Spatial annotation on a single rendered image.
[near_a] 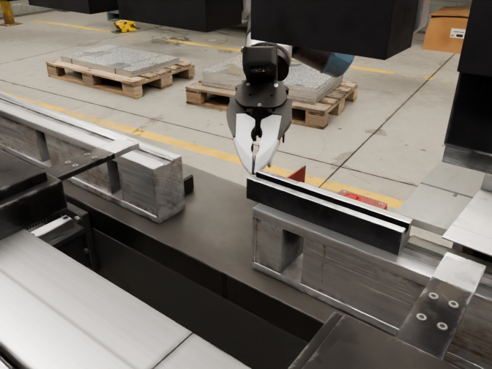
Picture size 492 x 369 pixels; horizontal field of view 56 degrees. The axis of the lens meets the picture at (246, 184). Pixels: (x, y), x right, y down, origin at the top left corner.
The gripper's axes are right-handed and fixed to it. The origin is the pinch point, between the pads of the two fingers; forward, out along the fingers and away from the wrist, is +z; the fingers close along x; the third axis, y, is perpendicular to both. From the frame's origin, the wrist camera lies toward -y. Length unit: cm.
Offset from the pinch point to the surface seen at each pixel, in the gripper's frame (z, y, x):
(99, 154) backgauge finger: -0.2, 0.4, 21.0
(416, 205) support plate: 6.7, -3.0, -19.1
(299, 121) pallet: -187, 222, -7
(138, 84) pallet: -232, 237, 131
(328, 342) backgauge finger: 26.1, -18.2, -8.2
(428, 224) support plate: 9.9, -4.7, -19.7
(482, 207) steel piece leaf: 6.5, -3.2, -26.3
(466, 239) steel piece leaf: 12.2, -6.4, -22.7
